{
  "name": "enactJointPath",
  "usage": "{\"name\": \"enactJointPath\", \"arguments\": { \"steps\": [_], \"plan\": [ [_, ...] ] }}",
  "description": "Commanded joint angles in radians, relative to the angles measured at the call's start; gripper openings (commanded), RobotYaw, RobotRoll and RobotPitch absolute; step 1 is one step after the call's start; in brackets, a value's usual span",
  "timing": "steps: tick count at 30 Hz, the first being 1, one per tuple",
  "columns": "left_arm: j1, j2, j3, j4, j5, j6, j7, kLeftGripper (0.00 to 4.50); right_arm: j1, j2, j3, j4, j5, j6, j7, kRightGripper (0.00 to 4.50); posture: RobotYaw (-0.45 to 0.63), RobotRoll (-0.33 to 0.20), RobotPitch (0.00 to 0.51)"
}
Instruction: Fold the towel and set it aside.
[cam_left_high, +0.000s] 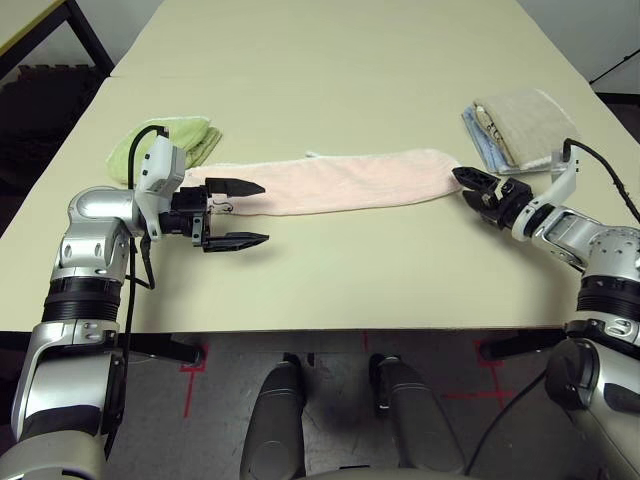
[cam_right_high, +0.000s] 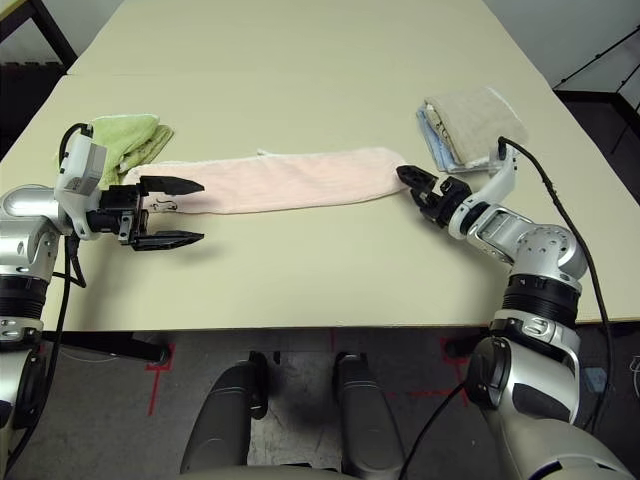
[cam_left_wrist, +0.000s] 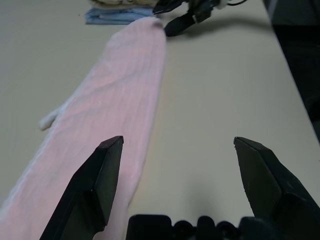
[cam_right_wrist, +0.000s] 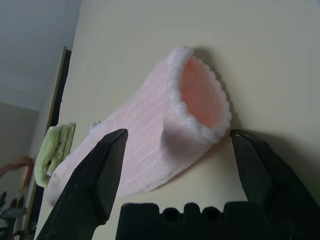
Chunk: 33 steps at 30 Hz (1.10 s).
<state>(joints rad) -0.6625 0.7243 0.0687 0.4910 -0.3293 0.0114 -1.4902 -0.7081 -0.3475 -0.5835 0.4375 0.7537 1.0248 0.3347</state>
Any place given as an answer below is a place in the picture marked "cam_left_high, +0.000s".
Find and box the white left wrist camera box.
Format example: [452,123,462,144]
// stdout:
[133,134,189,241]

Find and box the grey robot right leg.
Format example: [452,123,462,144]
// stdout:
[367,353,466,476]

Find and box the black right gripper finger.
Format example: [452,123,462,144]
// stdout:
[451,166,501,194]
[462,189,494,220]

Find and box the light blue folded towel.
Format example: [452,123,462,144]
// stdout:
[460,104,551,175]

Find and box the beige folded towel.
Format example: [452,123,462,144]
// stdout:
[472,87,576,169]

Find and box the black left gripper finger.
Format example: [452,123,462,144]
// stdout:
[203,233,270,254]
[205,178,266,198]

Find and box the grey robot left leg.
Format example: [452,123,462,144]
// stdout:
[238,362,307,480]

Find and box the grey robot leg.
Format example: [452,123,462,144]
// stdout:
[238,362,307,480]
[367,353,466,476]

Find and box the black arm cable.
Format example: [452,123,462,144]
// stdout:
[102,124,171,461]
[464,138,640,476]

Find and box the grey robot torso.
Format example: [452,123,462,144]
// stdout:
[299,467,471,480]

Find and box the green folded towel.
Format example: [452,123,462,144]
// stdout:
[105,115,223,189]

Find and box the black tripod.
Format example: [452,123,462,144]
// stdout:
[589,47,640,86]

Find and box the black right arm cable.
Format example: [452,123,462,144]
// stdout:
[464,138,640,476]

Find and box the black foam floor mat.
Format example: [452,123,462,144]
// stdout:
[0,62,104,211]

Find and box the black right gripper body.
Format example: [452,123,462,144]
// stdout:
[480,178,534,231]

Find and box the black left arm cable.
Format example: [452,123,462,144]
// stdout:
[102,124,171,461]

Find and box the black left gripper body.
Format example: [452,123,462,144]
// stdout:
[162,185,211,247]

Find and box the black framed side table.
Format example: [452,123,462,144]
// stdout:
[0,0,116,81]

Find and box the pink towel with embroidered print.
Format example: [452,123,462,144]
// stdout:
[184,147,464,219]

